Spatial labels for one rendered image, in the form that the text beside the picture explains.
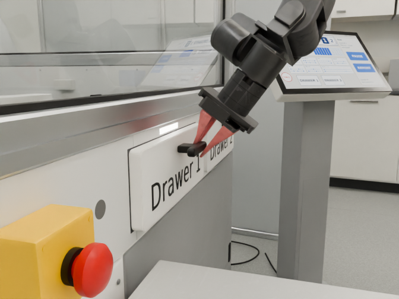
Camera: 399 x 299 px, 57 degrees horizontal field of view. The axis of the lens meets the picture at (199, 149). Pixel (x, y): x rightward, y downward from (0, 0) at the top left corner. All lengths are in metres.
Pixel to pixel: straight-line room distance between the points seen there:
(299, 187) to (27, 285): 1.30
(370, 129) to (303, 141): 2.07
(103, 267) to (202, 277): 0.24
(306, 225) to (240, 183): 0.88
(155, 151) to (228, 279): 0.19
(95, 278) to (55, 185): 0.10
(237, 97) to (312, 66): 0.87
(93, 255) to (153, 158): 0.24
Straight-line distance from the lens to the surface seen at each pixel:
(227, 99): 0.57
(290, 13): 0.57
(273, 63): 0.56
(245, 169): 2.35
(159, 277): 0.51
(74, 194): 0.38
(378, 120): 3.50
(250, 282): 0.51
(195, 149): 0.56
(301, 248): 1.62
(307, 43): 0.60
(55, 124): 0.35
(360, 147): 3.53
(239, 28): 0.61
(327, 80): 1.41
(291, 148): 1.52
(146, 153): 0.48
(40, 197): 0.34
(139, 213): 0.49
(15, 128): 0.31
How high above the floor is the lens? 1.02
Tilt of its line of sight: 11 degrees down
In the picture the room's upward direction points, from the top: straight up
